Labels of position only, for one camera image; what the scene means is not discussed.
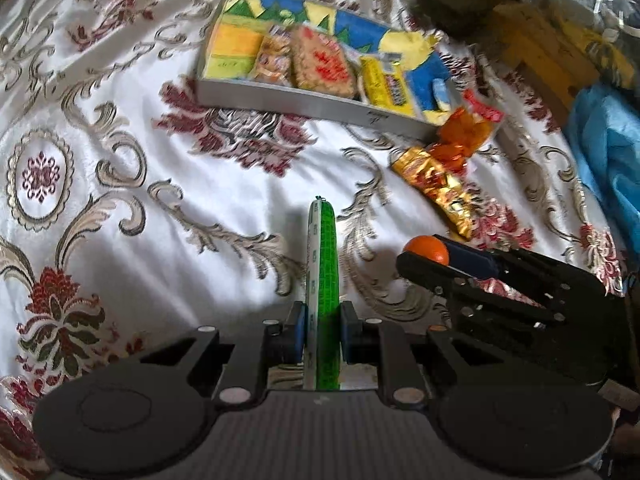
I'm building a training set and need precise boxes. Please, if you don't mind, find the grey tray with painted bottom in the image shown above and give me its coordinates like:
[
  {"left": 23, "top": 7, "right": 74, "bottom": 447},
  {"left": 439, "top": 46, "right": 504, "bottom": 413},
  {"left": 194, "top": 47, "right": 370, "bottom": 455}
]
[{"left": 194, "top": 0, "right": 483, "bottom": 142}]

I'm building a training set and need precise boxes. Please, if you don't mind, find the round cracker packet red print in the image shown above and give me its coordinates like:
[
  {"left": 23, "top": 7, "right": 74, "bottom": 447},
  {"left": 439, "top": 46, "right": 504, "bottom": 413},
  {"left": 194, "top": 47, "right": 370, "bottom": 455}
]
[{"left": 289, "top": 24, "right": 360, "bottom": 100}]

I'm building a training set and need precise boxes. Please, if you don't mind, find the wooden box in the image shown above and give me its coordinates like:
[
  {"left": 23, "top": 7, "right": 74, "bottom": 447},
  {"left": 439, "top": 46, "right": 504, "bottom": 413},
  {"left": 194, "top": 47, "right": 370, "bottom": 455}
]
[{"left": 487, "top": 2, "right": 603, "bottom": 113}]

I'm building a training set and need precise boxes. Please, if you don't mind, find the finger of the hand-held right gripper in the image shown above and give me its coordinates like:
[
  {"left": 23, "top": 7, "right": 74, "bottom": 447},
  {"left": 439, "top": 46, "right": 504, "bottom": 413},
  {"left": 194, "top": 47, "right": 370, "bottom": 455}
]
[
  {"left": 396, "top": 251, "right": 558, "bottom": 333},
  {"left": 431, "top": 233, "right": 608, "bottom": 293}
]

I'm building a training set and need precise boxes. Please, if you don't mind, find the green sausage stick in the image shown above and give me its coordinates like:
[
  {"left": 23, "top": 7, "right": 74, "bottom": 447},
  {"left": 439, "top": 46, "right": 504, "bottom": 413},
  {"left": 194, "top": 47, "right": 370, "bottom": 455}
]
[{"left": 302, "top": 196, "right": 342, "bottom": 392}]

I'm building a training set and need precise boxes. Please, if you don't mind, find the floral satin blanket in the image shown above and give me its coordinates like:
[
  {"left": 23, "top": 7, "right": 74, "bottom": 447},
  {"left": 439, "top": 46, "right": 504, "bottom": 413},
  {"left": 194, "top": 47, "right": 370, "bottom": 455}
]
[{"left": 0, "top": 0, "right": 628, "bottom": 476}]

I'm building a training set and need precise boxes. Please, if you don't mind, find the small orange ball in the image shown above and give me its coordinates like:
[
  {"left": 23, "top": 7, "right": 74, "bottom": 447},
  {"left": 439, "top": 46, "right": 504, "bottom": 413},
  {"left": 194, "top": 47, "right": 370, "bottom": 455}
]
[{"left": 403, "top": 235, "right": 451, "bottom": 267}]

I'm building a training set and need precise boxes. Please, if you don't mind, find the yellow snack bar packet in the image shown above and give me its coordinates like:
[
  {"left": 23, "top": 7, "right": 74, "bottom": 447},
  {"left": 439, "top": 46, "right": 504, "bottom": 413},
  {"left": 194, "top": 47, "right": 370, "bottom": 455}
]
[{"left": 359, "top": 55, "right": 416, "bottom": 111}]

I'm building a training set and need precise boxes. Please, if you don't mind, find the orange candy packet red top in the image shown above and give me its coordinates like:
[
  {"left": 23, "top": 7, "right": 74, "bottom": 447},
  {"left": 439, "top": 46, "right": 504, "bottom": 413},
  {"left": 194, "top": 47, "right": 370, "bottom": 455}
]
[{"left": 425, "top": 89, "right": 505, "bottom": 171}]

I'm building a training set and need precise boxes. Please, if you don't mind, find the gold foil snack packet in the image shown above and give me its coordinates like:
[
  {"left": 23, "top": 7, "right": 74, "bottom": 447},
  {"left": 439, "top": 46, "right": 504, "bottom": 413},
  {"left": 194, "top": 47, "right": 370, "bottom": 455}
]
[{"left": 390, "top": 145, "right": 482, "bottom": 241}]

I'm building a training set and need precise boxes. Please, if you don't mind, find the orange biscuit packet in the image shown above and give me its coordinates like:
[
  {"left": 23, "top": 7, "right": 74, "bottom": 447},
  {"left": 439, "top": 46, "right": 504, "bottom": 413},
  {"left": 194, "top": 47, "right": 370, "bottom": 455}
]
[{"left": 249, "top": 24, "right": 293, "bottom": 86}]

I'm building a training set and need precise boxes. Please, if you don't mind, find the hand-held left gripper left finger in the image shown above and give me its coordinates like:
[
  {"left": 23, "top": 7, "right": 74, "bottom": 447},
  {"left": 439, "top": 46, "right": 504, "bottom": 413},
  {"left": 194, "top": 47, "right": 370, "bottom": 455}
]
[{"left": 135, "top": 301, "right": 307, "bottom": 407}]

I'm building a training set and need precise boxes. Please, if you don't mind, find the clear plastic bag of clothes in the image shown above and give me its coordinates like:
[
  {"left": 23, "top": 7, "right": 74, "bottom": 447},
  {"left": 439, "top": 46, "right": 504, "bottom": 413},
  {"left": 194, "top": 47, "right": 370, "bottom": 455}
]
[{"left": 517, "top": 0, "right": 640, "bottom": 86}]

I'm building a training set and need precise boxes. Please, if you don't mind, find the blue plastic bag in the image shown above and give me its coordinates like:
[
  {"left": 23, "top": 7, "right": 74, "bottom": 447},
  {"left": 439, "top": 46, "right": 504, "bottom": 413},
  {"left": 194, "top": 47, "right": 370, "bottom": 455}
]
[{"left": 565, "top": 82, "right": 640, "bottom": 248}]

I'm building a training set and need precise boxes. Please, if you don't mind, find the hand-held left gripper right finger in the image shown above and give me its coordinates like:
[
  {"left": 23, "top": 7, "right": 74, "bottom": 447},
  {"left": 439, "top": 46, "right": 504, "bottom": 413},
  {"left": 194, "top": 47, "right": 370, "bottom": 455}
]
[{"left": 339, "top": 301, "right": 506, "bottom": 407}]

